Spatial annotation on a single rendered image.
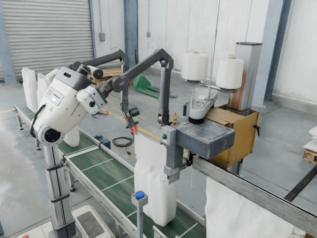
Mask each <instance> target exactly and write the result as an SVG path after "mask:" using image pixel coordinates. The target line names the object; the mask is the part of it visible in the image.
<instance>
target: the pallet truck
mask: <svg viewBox="0 0 317 238"><path fill-rule="evenodd" d="M135 64H136V65H137V60H136V48H135ZM134 87H135V89H136V90H138V91H140V92H143V93H146V94H149V95H152V96H155V97H158V98H159V99H160V94H159V93H156V92H153V91H150V90H147V89H145V88H149V89H151V90H154V91H157V92H160V88H157V87H154V86H151V83H150V82H149V81H148V80H147V79H146V78H145V77H144V76H142V75H138V76H137V77H136V78H135V83H134ZM169 96H172V97H176V96H177V94H175V93H173V92H169Z"/></svg>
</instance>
